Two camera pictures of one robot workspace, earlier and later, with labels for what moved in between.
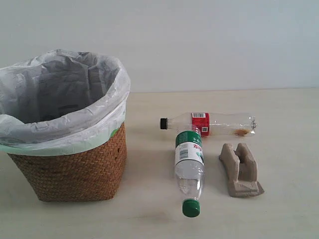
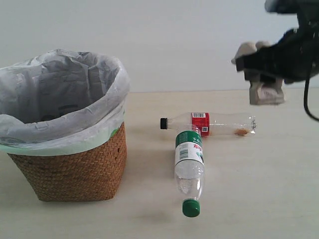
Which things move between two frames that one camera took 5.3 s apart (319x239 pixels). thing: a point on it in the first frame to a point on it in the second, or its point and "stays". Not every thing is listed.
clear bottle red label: (212, 124) stays
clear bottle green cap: (189, 170) stays
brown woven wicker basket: (94, 174) stays
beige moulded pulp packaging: (241, 171) to (268, 94)
